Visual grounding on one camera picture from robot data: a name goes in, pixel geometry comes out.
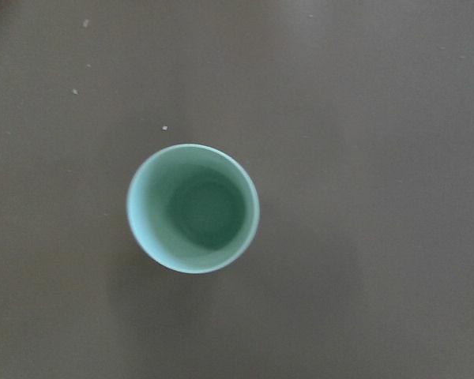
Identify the mint green plastic cup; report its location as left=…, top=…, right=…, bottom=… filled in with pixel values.
left=126, top=144, right=260, bottom=274

